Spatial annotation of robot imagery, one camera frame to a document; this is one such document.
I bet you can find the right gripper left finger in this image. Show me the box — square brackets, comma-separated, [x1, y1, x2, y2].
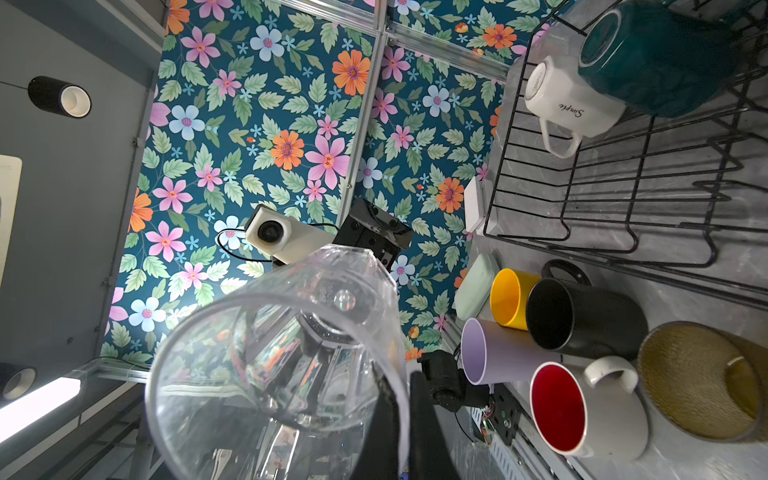
[350, 383, 400, 480]

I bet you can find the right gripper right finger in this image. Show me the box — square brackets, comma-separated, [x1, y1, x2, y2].
[409, 371, 459, 480]

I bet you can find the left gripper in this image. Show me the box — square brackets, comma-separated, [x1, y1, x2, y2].
[333, 198, 413, 268]

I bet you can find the lilac cup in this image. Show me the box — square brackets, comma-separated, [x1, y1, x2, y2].
[461, 318, 562, 386]

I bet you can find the clear glass cup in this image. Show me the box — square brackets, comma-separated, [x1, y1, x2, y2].
[146, 245, 409, 479]

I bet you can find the yellow mug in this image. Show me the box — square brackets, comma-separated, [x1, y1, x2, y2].
[490, 268, 542, 331]

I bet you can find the green mug cream inside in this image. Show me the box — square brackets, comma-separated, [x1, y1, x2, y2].
[578, 1, 743, 118]

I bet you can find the white rectangular box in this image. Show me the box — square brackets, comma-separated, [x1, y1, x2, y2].
[464, 178, 498, 236]

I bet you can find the pale green case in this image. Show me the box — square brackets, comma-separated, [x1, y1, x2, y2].
[453, 254, 500, 321]

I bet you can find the red inside white mug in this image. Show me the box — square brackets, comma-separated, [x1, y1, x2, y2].
[529, 356, 649, 461]

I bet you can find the black mug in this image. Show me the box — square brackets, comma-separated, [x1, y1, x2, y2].
[526, 259, 649, 361]

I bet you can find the amber glass cup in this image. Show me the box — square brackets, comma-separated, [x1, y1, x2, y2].
[637, 321, 767, 443]

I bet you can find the black ceiling spotlight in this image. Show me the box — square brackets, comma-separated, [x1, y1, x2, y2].
[0, 363, 37, 401]
[27, 76, 92, 119]

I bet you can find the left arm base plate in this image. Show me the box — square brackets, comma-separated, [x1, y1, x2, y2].
[482, 384, 523, 446]

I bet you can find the aluminium frame post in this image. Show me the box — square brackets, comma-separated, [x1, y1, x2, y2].
[336, 1, 388, 227]

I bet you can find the black wire dish rack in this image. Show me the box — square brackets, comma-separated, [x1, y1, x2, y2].
[483, 1, 767, 310]

